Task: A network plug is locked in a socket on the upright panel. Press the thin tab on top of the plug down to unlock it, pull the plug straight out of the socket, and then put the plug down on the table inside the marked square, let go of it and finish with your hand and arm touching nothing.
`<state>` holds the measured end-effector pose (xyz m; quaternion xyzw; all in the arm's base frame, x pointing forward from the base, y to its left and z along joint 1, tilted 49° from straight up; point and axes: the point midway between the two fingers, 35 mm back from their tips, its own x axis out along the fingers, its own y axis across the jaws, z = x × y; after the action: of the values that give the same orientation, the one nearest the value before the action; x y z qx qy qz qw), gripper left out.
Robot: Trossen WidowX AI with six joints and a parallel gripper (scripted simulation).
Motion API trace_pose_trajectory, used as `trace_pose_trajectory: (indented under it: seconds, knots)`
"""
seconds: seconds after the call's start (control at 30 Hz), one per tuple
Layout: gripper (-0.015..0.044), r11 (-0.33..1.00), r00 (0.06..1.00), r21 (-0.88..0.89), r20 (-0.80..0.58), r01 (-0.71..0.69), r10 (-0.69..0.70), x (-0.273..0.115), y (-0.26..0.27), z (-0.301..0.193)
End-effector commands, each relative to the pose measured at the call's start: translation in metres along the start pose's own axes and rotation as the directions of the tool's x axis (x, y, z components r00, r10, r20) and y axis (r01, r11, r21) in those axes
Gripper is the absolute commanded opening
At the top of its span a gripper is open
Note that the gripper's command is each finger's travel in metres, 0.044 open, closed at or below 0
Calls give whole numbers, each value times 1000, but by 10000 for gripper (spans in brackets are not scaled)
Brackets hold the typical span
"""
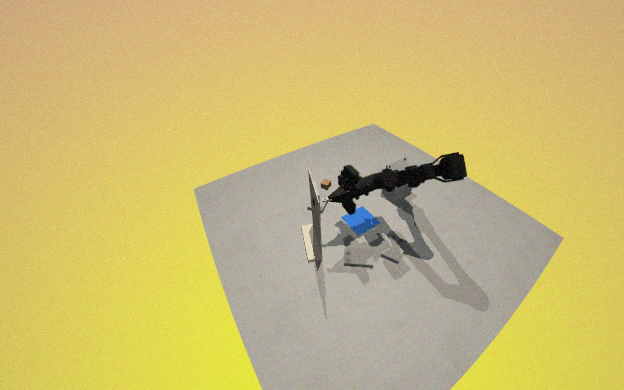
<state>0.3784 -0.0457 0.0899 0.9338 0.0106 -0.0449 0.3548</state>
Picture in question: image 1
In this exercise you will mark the blue square marking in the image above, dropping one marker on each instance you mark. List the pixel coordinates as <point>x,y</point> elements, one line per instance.
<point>361,221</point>

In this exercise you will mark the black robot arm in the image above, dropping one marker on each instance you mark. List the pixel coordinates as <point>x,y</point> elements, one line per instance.
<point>452,166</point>

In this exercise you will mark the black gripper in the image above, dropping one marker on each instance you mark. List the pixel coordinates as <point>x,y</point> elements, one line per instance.
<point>353,188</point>

